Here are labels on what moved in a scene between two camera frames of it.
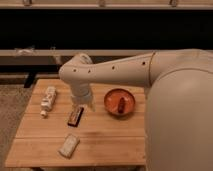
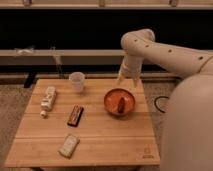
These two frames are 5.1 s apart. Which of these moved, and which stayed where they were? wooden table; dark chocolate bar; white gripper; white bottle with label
Moved: white gripper
Stayed: wooden table; white bottle with label; dark chocolate bar
